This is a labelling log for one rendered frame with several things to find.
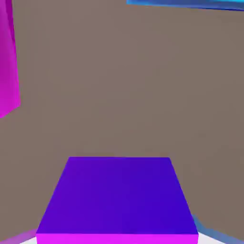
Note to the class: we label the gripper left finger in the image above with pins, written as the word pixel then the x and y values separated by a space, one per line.
pixel 28 238

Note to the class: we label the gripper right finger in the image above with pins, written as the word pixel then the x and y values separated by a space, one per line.
pixel 207 238

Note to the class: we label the large magenta box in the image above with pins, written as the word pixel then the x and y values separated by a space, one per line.
pixel 7 63

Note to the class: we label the large blue box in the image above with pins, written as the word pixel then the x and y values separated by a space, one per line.
pixel 190 3

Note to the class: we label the small magenta cube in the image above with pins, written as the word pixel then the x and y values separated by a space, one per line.
pixel 118 200

